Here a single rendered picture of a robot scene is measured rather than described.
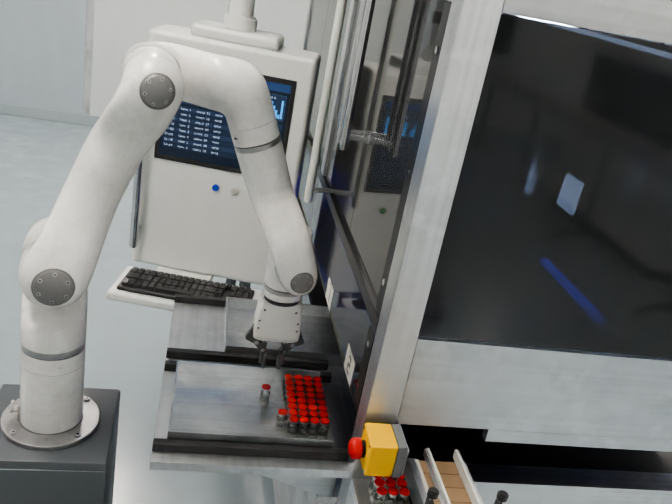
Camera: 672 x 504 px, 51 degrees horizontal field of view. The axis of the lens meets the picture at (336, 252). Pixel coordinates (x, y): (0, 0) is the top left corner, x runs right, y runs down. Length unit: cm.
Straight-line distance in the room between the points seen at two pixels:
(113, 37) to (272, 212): 554
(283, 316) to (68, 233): 47
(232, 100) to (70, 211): 34
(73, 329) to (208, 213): 94
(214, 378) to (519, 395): 70
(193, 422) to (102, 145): 62
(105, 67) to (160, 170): 463
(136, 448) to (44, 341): 149
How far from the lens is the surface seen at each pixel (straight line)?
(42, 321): 143
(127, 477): 276
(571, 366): 148
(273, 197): 135
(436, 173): 120
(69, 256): 131
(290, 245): 133
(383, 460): 136
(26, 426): 156
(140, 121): 122
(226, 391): 166
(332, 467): 151
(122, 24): 677
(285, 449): 150
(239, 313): 198
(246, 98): 128
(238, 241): 228
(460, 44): 116
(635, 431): 166
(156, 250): 236
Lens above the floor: 184
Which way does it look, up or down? 23 degrees down
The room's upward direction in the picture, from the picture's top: 11 degrees clockwise
